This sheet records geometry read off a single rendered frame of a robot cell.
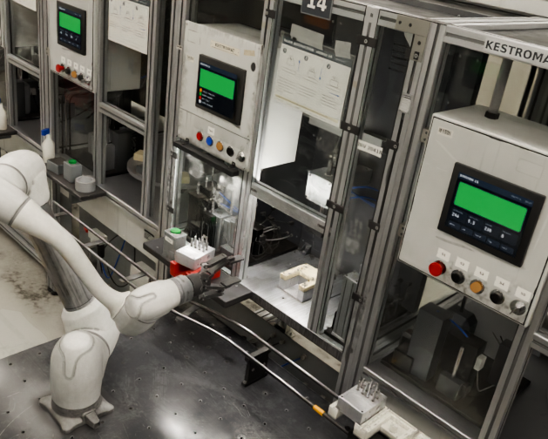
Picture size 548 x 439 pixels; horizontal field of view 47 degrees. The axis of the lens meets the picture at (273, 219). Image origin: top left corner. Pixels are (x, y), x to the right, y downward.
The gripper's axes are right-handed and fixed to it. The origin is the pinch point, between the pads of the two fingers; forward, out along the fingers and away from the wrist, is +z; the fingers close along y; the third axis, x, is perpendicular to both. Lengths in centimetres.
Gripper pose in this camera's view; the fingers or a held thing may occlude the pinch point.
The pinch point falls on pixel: (233, 270)
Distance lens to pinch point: 217.8
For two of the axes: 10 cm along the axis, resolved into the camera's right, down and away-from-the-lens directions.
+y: 1.3, -8.9, -4.3
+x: -7.0, -3.9, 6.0
